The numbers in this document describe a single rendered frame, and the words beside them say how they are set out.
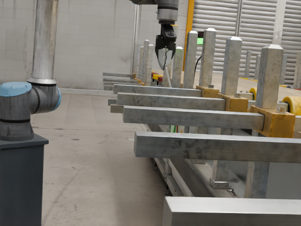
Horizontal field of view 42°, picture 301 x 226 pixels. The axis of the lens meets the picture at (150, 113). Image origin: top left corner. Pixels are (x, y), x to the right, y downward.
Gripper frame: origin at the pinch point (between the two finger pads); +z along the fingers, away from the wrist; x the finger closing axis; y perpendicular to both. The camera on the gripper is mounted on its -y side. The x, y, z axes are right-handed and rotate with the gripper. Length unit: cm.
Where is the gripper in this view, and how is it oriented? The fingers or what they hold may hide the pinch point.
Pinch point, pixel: (163, 67)
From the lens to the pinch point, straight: 174.0
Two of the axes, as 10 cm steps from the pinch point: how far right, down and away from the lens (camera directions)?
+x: -9.9, -0.6, -1.4
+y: -1.3, -1.6, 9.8
